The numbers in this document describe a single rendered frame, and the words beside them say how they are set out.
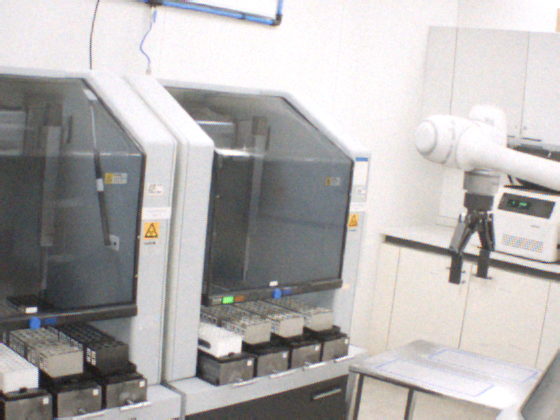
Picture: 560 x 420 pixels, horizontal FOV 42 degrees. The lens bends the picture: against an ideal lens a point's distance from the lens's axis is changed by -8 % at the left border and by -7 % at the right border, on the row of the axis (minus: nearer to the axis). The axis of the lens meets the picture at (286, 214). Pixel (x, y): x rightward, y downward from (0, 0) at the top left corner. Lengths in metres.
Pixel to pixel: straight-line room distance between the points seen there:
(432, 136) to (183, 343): 1.01
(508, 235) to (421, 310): 0.74
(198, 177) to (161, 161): 0.14
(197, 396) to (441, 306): 2.54
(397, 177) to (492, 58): 0.96
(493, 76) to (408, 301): 1.45
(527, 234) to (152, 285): 2.56
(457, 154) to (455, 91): 3.17
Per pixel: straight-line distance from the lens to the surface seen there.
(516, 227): 4.29
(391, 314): 4.78
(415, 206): 5.03
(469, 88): 4.79
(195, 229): 2.21
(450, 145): 1.68
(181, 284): 2.22
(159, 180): 2.10
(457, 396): 2.19
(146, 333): 2.18
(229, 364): 2.30
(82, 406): 2.02
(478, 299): 4.43
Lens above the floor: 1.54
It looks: 8 degrees down
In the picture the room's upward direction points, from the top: 6 degrees clockwise
